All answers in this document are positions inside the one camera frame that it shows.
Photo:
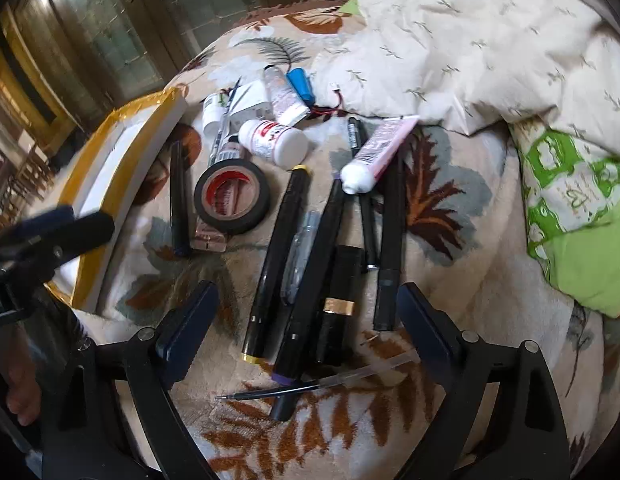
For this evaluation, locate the pink white cream tube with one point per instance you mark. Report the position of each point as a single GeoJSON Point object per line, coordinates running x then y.
{"type": "Point", "coordinates": [368, 165]}

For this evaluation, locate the black gold lipstick tube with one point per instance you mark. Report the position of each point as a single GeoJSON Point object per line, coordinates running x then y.
{"type": "Point", "coordinates": [339, 302]}

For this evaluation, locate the clear ballpoint pen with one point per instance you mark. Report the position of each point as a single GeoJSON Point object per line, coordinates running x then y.
{"type": "Point", "coordinates": [340, 379]}

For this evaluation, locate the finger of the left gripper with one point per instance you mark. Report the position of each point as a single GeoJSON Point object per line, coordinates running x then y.
{"type": "Point", "coordinates": [38, 225]}
{"type": "Point", "coordinates": [66, 242]}

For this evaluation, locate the green white print pillow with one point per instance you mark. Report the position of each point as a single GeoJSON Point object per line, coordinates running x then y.
{"type": "Point", "coordinates": [571, 195]}

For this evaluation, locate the white USB charger block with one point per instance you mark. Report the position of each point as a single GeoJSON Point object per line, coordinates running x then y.
{"type": "Point", "coordinates": [251, 102]}

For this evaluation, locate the long black pen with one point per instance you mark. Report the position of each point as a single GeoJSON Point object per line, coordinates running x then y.
{"type": "Point", "coordinates": [391, 250]}

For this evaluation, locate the white foam box yellow tape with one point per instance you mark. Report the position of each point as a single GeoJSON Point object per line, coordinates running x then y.
{"type": "Point", "coordinates": [106, 176]}

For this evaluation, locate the silver hand cream tube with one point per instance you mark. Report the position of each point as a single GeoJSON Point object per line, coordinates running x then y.
{"type": "Point", "coordinates": [288, 107]}

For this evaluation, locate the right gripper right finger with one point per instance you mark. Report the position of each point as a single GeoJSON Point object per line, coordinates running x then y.
{"type": "Point", "coordinates": [526, 437]}

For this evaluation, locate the wooden glass wardrobe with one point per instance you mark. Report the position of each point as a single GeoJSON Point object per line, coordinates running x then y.
{"type": "Point", "coordinates": [65, 64]}

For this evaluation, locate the person's left hand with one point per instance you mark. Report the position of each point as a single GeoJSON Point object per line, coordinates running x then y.
{"type": "Point", "coordinates": [24, 393]}

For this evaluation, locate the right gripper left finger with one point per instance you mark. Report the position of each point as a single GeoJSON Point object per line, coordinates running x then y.
{"type": "Point", "coordinates": [156, 359]}

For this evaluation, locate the leaf pattern fleece blanket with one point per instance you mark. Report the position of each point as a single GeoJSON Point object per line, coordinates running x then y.
{"type": "Point", "coordinates": [465, 247]}

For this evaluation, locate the thin black pen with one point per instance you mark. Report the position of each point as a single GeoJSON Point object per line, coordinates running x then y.
{"type": "Point", "coordinates": [357, 137]}

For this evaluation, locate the black marker purple caps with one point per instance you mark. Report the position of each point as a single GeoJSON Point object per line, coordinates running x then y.
{"type": "Point", "coordinates": [298, 346]}

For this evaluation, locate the cream leaf print duvet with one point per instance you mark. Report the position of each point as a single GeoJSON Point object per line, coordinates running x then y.
{"type": "Point", "coordinates": [464, 64]}

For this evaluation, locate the black electrical tape roll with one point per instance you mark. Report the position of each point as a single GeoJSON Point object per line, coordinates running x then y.
{"type": "Point", "coordinates": [254, 196]}

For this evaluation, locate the blue battery pack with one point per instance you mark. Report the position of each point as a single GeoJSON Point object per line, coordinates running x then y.
{"type": "Point", "coordinates": [301, 83]}

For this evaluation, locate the white pill bottle red label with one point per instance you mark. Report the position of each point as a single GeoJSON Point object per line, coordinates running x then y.
{"type": "Point", "coordinates": [280, 145]}

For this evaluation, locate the black marker yellow caps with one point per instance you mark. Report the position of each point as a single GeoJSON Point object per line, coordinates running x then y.
{"type": "Point", "coordinates": [267, 303]}

